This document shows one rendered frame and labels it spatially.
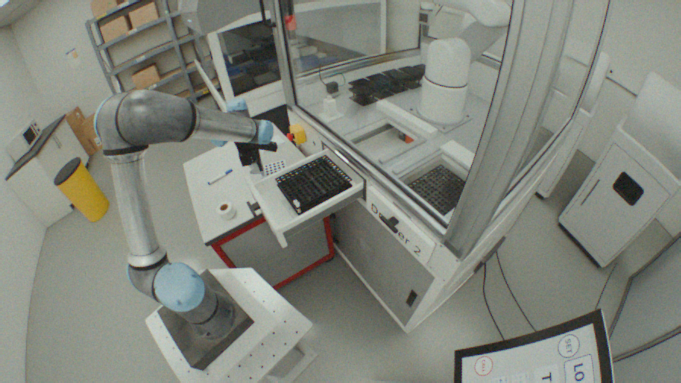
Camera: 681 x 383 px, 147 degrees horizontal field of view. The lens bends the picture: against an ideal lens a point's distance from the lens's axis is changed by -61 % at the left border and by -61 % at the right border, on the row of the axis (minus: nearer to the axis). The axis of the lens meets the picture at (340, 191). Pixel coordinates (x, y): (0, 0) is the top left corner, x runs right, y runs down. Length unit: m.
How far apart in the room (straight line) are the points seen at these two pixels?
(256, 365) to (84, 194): 2.71
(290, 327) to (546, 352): 0.66
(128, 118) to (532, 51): 0.66
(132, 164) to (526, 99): 0.75
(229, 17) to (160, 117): 1.00
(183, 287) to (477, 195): 0.67
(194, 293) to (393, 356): 1.17
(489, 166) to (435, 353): 1.27
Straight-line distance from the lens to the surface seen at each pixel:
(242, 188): 1.20
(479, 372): 0.58
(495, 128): 0.47
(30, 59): 5.65
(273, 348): 0.82
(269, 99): 1.62
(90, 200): 3.24
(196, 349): 0.84
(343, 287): 1.66
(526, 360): 0.54
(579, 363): 0.52
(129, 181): 0.65
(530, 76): 0.42
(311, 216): 0.85
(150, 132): 0.54
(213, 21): 1.44
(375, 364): 1.54
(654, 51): 3.58
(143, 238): 0.70
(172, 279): 0.67
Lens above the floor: 1.53
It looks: 47 degrees down
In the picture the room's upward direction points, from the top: 5 degrees counter-clockwise
